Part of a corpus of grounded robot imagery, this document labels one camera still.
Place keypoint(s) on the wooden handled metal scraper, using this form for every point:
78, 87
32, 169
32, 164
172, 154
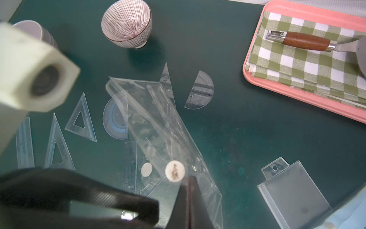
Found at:
356, 49

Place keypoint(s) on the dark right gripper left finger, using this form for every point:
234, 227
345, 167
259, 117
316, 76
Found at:
180, 214

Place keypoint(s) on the pink plastic tray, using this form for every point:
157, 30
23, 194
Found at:
317, 15

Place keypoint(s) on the blue clear protractor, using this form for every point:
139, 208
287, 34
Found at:
113, 120

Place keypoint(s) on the blue printed ruler set card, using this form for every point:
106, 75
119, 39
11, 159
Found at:
351, 215

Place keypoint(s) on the purple striped bowl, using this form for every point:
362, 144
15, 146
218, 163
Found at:
128, 24

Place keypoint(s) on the plain lilac bowl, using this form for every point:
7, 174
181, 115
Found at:
35, 30

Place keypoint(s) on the large clear triangle ruler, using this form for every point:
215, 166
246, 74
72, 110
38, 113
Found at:
57, 142

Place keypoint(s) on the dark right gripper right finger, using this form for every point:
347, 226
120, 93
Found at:
198, 215

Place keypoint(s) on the clear blue straight ruler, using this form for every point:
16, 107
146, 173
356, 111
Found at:
24, 146

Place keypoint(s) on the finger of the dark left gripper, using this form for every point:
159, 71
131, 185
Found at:
12, 218
52, 190

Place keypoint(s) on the clear ruler set pouch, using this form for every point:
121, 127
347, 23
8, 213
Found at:
292, 196

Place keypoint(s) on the green white checkered cloth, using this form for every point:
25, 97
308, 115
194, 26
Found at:
332, 75

